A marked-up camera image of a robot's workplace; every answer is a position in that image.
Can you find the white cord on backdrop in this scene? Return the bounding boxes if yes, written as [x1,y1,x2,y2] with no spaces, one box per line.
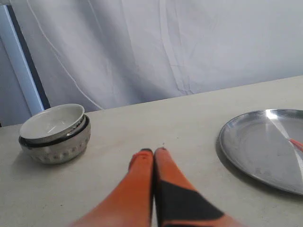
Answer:
[27,0,105,111]

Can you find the round steel plate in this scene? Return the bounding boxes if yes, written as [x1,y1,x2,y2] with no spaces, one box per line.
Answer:
[218,109,303,195]

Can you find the grey vertical frame post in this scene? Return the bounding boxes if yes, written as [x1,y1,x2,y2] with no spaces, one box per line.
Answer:
[0,0,50,126]

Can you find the silver embossed metal bowl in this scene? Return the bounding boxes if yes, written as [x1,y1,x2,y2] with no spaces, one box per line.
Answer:
[18,115,91,165]

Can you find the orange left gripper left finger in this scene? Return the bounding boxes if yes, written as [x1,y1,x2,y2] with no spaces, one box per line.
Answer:
[71,148,152,227]

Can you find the white fabric backdrop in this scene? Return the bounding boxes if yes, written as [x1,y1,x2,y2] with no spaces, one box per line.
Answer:
[11,0,303,111]

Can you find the white ceramic bowl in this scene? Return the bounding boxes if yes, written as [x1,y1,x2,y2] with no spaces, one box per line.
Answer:
[19,104,85,144]

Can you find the thin red plastic stick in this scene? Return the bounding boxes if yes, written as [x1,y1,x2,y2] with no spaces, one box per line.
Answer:
[289,139,303,151]

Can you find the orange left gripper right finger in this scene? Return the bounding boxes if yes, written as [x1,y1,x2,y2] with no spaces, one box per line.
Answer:
[153,147,240,227]

